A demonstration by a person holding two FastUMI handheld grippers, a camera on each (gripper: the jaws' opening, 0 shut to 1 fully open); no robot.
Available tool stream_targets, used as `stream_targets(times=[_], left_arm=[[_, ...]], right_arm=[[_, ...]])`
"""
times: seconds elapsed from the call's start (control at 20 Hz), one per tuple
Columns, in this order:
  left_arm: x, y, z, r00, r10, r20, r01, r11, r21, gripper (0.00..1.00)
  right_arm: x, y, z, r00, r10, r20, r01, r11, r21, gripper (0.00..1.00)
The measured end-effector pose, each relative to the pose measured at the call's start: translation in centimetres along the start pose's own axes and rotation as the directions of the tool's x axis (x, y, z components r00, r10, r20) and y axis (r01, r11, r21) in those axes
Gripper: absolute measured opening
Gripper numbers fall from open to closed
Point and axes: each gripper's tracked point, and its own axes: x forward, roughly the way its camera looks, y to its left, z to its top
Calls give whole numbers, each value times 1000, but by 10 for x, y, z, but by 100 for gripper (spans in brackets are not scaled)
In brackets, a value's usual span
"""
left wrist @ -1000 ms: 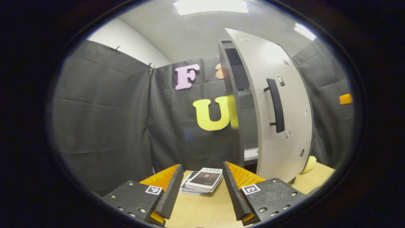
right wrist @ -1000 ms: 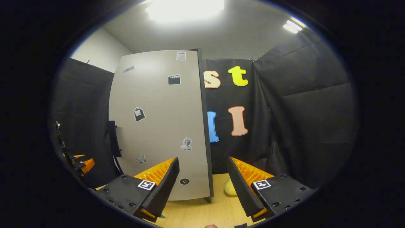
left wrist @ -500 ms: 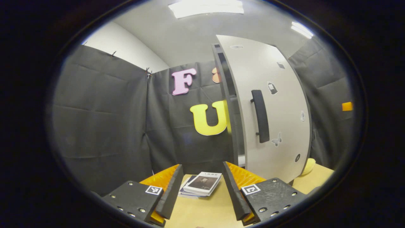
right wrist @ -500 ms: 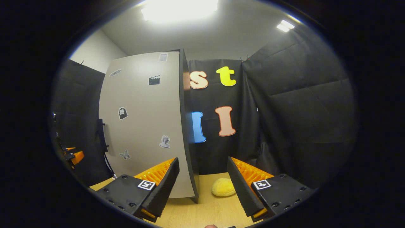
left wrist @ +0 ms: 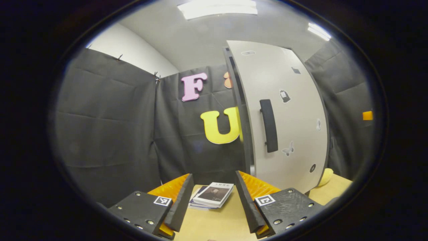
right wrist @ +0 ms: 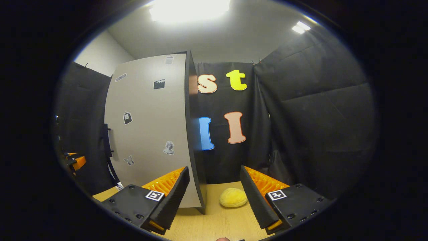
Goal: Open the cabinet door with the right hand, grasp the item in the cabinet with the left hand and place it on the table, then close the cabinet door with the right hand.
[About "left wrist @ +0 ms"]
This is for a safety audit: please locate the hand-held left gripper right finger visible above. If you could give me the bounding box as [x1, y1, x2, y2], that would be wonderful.
[234, 170, 324, 239]

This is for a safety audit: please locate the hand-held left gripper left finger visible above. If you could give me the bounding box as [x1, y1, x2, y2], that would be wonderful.
[107, 173, 194, 240]

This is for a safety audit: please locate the grey cabinet door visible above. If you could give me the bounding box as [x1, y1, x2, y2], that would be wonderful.
[227, 40, 330, 194]

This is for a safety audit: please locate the black cabinet door handle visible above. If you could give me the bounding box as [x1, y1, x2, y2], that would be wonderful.
[259, 99, 279, 153]

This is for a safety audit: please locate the glossy black cabinet body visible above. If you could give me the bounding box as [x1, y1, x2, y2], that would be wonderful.
[222, 39, 332, 196]

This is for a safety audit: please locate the blue cover book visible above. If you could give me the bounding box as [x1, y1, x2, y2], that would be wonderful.
[188, 186, 214, 210]

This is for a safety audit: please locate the yellow round plush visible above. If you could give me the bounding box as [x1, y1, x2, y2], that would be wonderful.
[318, 168, 334, 187]

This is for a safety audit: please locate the small ceiling light panel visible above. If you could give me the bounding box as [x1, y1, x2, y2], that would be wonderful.
[308, 22, 331, 41]

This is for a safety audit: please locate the black backdrop cloth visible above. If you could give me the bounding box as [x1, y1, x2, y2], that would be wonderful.
[55, 38, 373, 208]

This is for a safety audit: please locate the large ceiling light panel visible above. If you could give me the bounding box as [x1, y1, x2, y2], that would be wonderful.
[177, 0, 258, 20]

